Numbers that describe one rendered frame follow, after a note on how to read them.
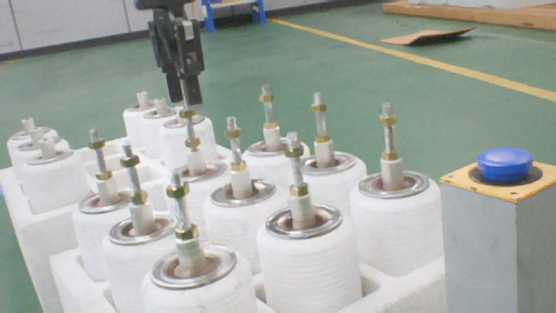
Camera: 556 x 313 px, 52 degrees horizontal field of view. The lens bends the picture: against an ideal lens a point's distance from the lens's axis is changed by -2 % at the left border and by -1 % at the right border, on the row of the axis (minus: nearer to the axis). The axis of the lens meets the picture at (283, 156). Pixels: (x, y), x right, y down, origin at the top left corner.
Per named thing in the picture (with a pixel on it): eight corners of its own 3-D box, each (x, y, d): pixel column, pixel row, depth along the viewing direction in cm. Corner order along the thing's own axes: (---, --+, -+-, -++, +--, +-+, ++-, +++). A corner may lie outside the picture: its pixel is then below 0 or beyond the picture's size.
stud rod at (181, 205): (199, 251, 50) (182, 169, 48) (189, 256, 49) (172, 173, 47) (192, 249, 50) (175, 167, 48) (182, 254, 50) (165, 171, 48)
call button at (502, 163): (499, 167, 47) (498, 143, 46) (544, 177, 43) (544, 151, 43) (466, 182, 45) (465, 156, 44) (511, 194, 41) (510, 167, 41)
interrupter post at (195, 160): (204, 170, 77) (200, 146, 76) (210, 175, 75) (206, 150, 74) (187, 175, 76) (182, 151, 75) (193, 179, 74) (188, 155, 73)
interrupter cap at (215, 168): (215, 161, 80) (215, 156, 80) (236, 174, 74) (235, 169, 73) (162, 176, 77) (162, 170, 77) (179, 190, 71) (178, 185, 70)
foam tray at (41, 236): (187, 196, 142) (172, 124, 136) (262, 248, 109) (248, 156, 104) (20, 249, 124) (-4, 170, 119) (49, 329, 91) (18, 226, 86)
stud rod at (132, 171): (135, 215, 59) (119, 144, 57) (144, 211, 60) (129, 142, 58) (139, 217, 59) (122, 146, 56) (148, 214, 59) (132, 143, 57)
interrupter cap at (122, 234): (177, 242, 56) (175, 236, 56) (101, 253, 56) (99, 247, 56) (186, 212, 64) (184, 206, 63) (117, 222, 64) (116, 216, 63)
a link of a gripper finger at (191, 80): (179, 63, 67) (188, 104, 69) (187, 64, 65) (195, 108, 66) (191, 60, 68) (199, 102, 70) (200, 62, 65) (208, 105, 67)
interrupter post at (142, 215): (155, 235, 59) (148, 204, 58) (132, 238, 59) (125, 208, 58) (159, 225, 61) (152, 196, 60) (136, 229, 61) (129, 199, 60)
